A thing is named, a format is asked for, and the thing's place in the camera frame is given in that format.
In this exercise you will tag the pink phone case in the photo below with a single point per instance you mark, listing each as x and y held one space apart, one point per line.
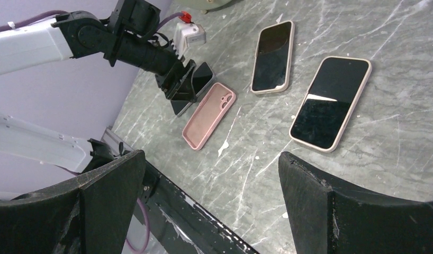
210 111

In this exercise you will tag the clear beige phone case back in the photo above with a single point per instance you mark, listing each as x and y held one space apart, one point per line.
288 84

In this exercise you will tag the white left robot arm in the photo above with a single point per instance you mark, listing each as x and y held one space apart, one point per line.
53 36

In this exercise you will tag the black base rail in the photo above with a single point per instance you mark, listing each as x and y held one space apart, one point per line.
179 223

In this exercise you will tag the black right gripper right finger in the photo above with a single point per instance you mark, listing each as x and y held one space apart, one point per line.
328 214

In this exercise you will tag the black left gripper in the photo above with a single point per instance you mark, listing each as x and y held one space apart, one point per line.
135 25

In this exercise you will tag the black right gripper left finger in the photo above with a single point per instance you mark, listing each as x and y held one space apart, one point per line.
89 213

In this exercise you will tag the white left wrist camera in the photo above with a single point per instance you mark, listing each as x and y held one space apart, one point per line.
187 35

